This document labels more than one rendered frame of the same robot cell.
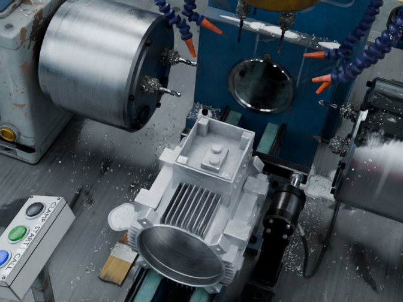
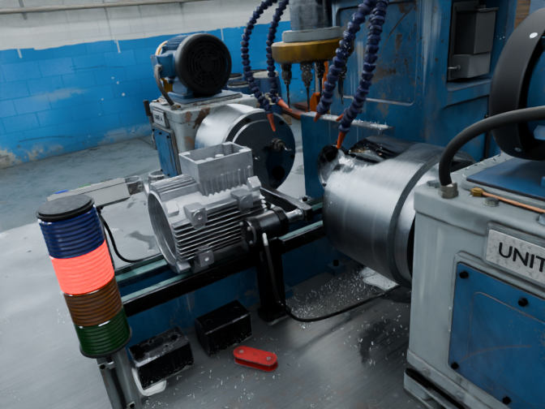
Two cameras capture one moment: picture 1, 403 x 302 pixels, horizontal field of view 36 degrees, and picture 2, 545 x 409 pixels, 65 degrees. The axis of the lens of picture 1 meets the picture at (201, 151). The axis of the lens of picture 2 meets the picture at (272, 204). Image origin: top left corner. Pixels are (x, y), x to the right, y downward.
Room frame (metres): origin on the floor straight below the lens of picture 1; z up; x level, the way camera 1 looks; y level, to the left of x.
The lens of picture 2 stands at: (0.13, -0.69, 1.38)
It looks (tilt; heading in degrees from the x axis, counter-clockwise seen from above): 23 degrees down; 43
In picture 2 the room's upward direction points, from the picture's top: 6 degrees counter-clockwise
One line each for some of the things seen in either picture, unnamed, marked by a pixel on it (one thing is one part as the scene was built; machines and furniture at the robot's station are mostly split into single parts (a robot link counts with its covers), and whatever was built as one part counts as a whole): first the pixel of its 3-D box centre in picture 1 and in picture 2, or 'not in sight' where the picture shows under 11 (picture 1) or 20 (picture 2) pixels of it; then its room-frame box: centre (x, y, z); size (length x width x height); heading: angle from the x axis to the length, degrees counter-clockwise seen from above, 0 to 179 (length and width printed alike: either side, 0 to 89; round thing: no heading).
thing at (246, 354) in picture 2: not in sight; (255, 359); (0.54, -0.22, 0.81); 0.09 x 0.03 x 0.02; 107
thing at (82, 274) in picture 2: not in sight; (83, 263); (0.30, -0.22, 1.14); 0.06 x 0.06 x 0.04
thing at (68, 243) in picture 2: not in sight; (72, 229); (0.30, -0.22, 1.19); 0.06 x 0.06 x 0.04
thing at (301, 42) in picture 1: (266, 84); (354, 182); (1.05, -0.13, 0.97); 0.30 x 0.11 x 0.34; 74
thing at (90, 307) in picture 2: not in sight; (92, 295); (0.30, -0.22, 1.10); 0.06 x 0.06 x 0.04
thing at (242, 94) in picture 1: (260, 87); (335, 172); (0.99, -0.11, 1.01); 0.15 x 0.02 x 0.15; 74
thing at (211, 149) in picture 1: (213, 161); (216, 168); (0.68, -0.02, 1.11); 0.12 x 0.11 x 0.07; 163
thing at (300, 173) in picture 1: (243, 156); (274, 197); (0.79, -0.08, 1.01); 0.26 x 0.04 x 0.03; 74
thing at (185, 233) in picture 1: (200, 212); (206, 214); (0.64, -0.01, 1.01); 0.20 x 0.19 x 0.19; 163
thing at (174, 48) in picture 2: not in sight; (185, 101); (1.05, 0.53, 1.16); 0.33 x 0.26 x 0.42; 74
